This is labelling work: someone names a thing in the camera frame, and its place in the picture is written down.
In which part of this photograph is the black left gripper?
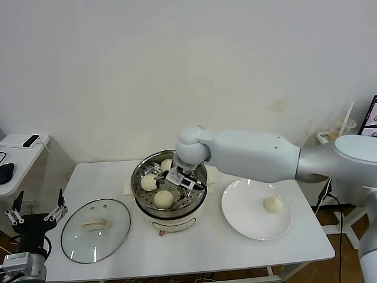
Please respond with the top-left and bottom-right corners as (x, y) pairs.
(5, 189), (68, 251)

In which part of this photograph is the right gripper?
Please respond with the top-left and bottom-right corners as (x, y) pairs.
(154, 166), (193, 205)

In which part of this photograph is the glass lid with cream handle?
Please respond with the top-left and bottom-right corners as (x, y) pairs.
(61, 198), (131, 264)

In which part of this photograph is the stainless steel steamer pot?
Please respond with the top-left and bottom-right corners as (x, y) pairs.
(131, 150), (209, 212)

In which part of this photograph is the cream electric cooker base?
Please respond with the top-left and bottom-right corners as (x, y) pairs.
(122, 167), (219, 236)

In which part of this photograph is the black cloth pouch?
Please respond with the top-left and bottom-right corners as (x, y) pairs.
(0, 163), (15, 186)

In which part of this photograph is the white side table with phone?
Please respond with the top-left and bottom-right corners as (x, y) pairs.
(0, 133), (76, 239)

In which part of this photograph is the large white table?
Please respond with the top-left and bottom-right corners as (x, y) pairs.
(47, 152), (336, 282)

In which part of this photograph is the black screen smartphone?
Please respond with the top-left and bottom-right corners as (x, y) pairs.
(22, 134), (41, 149)

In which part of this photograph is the white round plate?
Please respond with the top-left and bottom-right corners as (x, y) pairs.
(221, 177), (292, 241)

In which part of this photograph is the flat white box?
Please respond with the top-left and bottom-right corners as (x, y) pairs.
(0, 135), (45, 148)

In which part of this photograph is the clear plastic drink cup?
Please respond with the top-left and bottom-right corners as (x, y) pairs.
(329, 117), (357, 142)

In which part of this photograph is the iced coffee cup with straw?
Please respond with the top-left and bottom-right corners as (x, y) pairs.
(338, 101), (355, 139)

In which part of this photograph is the black laptop beside cup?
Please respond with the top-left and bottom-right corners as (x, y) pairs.
(358, 94), (377, 136)

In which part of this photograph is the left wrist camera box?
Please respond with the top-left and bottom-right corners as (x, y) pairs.
(0, 253), (34, 275)

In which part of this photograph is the laptop charger cable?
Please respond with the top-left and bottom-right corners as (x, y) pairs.
(317, 178), (335, 205)

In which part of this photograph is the black power cable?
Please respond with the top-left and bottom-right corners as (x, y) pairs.
(328, 193), (346, 283)

